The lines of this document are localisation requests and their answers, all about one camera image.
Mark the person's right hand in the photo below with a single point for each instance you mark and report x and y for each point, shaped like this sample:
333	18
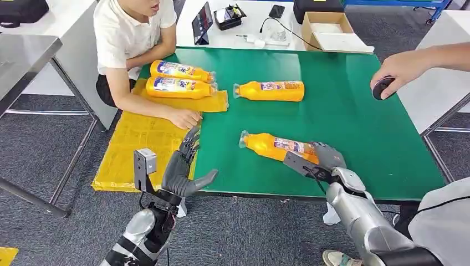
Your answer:
185	118

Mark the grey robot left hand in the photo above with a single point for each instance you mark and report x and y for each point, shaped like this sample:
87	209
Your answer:
176	176

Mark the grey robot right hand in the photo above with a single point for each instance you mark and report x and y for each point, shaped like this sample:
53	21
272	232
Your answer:
330	158

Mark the person's hand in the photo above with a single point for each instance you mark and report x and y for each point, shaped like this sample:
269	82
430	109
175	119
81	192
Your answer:
398	68

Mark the black round device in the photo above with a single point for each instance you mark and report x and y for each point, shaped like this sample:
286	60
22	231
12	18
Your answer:
380	88

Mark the orange drink bottle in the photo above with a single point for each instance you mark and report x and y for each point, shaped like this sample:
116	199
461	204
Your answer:
176	69
260	145
176	90
257	91

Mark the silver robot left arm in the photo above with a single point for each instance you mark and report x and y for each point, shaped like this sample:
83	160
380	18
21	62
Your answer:
139	227

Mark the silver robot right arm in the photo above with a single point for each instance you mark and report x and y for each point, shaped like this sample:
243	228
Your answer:
352	213

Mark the green table mat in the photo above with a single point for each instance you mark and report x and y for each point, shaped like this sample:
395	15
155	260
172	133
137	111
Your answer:
349	128

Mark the yellow sheet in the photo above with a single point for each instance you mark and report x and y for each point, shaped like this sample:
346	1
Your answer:
139	147

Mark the white table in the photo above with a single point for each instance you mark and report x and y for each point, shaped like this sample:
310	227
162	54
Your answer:
77	62
440	95

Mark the white table foot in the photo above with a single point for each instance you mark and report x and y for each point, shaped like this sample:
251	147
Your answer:
331	214

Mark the white flat slab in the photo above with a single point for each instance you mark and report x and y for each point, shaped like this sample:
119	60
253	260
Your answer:
345	43

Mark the black tablet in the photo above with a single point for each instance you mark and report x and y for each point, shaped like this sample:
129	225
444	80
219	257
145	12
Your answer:
202	24

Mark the cardboard box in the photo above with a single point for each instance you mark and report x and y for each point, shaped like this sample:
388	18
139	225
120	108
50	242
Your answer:
307	27

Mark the black case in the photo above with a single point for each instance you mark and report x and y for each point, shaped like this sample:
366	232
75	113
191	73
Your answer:
315	5

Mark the black tool tray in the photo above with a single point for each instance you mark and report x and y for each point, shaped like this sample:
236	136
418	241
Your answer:
227	22

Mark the white charger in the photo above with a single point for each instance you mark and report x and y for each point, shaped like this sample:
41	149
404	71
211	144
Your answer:
259	42

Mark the person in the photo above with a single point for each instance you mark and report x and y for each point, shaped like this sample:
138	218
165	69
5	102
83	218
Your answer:
121	33
444	227

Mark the white desk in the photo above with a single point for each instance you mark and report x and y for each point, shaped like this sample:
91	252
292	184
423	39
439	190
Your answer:
253	18

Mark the clear plastic container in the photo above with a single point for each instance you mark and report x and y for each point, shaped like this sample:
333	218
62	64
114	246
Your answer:
279	35

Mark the black phone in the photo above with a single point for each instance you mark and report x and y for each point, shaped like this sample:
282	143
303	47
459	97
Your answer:
277	11

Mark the steel table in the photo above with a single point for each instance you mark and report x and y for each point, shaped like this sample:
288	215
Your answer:
22	58

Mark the black bag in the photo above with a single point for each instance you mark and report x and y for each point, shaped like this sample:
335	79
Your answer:
22	9

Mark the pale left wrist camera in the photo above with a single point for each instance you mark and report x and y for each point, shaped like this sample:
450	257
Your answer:
147	161

